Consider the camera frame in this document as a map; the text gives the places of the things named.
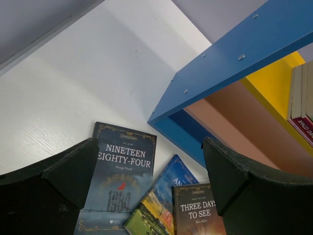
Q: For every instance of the Three Days to See book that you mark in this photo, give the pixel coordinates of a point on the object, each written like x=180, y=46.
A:
x=194, y=211

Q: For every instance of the red Roald Dahl book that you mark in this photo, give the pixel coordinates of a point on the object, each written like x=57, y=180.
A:
x=300, y=106

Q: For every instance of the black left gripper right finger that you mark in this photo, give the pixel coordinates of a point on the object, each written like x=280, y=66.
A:
x=255, y=199

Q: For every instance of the Animal Farm book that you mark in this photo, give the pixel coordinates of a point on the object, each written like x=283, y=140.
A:
x=154, y=213

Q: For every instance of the Nineteen Eighty-Four book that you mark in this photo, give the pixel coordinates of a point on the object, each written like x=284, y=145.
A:
x=122, y=177

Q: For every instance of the blue and yellow bookshelf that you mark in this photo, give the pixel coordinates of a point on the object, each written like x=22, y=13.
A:
x=238, y=90

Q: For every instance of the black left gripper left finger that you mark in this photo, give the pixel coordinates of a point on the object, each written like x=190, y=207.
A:
x=45, y=198

